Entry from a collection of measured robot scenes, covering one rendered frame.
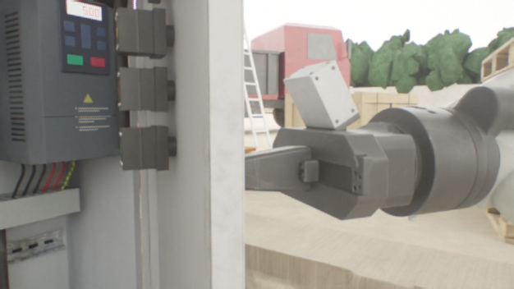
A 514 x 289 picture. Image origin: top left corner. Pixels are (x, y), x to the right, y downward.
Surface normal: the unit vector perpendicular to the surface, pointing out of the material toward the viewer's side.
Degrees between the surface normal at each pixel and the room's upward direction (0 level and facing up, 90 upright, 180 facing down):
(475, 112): 90
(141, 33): 90
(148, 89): 90
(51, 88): 90
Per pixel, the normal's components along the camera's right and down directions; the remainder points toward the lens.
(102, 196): -0.57, 0.07
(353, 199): -0.92, 0.04
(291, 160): 0.38, 0.09
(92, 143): 0.82, 0.05
